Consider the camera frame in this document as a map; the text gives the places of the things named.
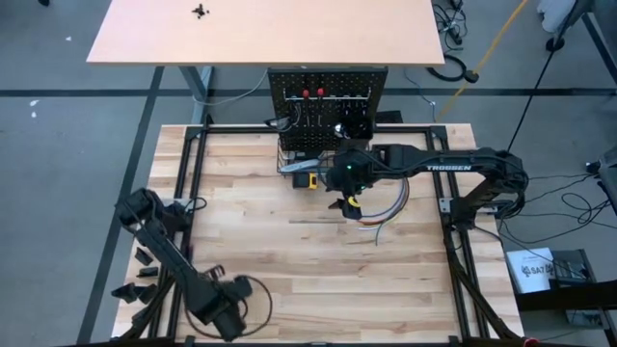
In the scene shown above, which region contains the black peg board bin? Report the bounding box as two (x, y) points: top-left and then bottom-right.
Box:
(337, 115), (375, 153)

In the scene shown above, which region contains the white printed booklet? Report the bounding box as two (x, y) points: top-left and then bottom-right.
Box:
(504, 247), (556, 295)

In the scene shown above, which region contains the black aluminium table frame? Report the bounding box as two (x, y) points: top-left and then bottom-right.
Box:
(113, 123), (526, 347)

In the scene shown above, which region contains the white cloth bundle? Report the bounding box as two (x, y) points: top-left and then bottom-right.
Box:
(536, 0), (582, 34)

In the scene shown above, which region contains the black cable tangle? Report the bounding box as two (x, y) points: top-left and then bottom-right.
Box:
(430, 0), (469, 49)

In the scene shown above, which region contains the yellow black tape measure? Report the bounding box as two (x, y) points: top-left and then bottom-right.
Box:
(292, 172), (319, 191)

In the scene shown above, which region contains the silver peg board hook rail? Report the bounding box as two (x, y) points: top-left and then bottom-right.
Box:
(282, 87), (373, 104)

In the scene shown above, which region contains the grey desk leg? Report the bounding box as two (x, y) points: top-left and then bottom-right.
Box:
(178, 66), (216, 125)

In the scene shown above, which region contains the black side cart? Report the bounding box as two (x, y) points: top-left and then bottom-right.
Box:
(510, 248), (617, 332)

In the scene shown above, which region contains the light wood desk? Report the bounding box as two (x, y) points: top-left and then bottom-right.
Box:
(86, 0), (446, 67)

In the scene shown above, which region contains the black perforated peg board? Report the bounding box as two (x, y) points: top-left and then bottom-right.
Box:
(267, 66), (389, 154)

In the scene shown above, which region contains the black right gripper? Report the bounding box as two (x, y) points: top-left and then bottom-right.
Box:
(329, 147), (387, 221)

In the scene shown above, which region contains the thin black slanted pole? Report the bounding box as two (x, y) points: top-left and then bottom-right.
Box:
(508, 0), (579, 153)

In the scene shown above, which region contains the black electronic device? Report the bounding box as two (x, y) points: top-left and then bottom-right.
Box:
(550, 249), (588, 281)

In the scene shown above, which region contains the grey utility knife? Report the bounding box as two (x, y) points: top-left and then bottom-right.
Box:
(281, 160), (322, 174)

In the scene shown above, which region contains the black wire basket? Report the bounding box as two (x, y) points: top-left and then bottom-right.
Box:
(277, 141), (373, 182)

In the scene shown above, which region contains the grey equipment case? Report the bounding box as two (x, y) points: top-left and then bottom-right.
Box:
(585, 144), (617, 216)

